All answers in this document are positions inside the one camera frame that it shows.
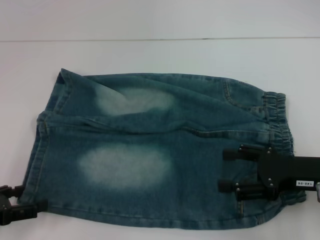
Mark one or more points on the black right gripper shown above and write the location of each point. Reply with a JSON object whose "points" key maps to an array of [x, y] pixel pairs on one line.
{"points": [[285, 172]]}

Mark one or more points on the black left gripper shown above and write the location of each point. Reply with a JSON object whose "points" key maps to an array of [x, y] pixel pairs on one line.
{"points": [[1, 212]]}

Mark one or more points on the blue denim shorts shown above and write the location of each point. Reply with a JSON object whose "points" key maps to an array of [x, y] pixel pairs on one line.
{"points": [[150, 120]]}

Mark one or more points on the silver right gripper knob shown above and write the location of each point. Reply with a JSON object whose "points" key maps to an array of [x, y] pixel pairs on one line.
{"points": [[318, 192]]}

